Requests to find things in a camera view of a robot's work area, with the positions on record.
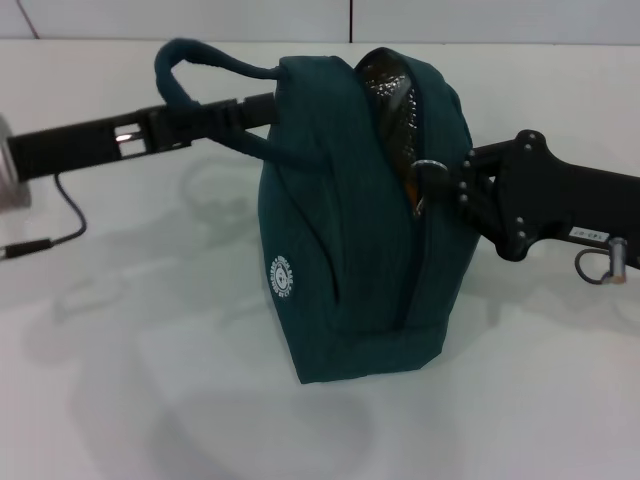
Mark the right arm cable with plug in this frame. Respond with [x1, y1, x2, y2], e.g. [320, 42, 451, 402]
[573, 237, 629, 286]

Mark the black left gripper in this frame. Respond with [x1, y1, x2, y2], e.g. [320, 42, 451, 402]
[6, 91, 280, 182]

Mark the arm cable with plug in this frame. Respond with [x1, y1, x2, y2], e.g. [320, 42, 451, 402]
[573, 237, 629, 286]
[0, 172, 87, 261]

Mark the left arm cable with plug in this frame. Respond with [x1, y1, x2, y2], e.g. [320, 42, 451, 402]
[0, 172, 87, 261]

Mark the teal insulated lunch bag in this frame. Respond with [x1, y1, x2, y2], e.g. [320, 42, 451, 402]
[152, 38, 482, 385]

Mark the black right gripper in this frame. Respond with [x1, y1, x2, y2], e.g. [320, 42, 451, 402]
[418, 128, 640, 265]

